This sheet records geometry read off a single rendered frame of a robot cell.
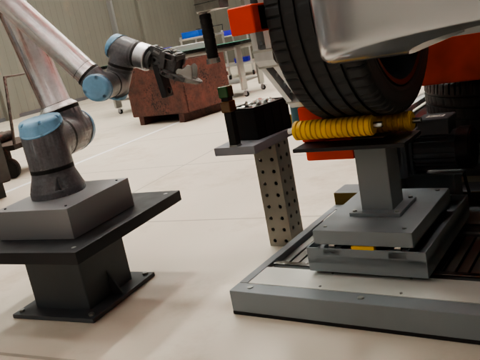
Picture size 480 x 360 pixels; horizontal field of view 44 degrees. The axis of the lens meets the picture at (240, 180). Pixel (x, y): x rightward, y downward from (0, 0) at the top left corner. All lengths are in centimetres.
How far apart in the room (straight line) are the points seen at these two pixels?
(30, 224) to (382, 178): 112
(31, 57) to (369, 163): 124
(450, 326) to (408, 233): 27
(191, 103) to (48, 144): 463
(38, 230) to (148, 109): 512
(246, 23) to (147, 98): 553
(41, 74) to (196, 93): 453
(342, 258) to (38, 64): 126
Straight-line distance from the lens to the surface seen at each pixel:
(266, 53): 163
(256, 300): 180
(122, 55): 214
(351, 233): 174
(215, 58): 183
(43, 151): 210
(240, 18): 156
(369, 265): 176
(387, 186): 181
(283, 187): 226
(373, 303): 164
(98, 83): 203
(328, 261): 181
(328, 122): 173
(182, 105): 665
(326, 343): 164
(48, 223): 200
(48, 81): 227
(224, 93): 204
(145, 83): 701
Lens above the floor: 82
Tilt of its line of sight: 13 degrees down
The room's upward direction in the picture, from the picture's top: 11 degrees counter-clockwise
